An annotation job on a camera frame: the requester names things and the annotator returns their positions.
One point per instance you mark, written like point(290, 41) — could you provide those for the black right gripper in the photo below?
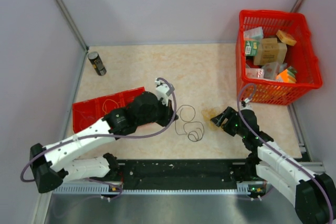
point(230, 114)

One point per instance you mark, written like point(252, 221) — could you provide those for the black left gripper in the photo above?
point(168, 113)

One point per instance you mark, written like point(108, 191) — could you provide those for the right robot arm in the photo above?
point(311, 194)

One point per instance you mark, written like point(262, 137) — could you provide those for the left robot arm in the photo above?
point(54, 164)

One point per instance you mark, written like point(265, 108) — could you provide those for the white red packet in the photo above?
point(254, 73)

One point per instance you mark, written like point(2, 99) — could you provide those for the pale pink box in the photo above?
point(271, 70)

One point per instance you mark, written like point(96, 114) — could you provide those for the red plastic tray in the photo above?
point(85, 113)

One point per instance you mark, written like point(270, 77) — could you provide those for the green small box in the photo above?
point(251, 47)

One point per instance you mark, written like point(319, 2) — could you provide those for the orange green box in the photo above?
point(288, 75)

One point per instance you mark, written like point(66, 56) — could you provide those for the large brown cardboard box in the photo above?
point(270, 50)

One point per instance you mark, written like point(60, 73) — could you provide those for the black cylindrical can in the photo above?
point(97, 63)

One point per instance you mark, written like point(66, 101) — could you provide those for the white pastel box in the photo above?
point(255, 33)

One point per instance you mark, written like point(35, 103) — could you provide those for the red plastic basket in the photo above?
point(301, 56)

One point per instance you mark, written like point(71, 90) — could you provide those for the yellow orange small box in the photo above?
point(285, 38)

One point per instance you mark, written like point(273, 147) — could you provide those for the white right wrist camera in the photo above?
point(245, 104)

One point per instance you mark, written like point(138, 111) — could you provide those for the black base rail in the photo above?
point(185, 174)

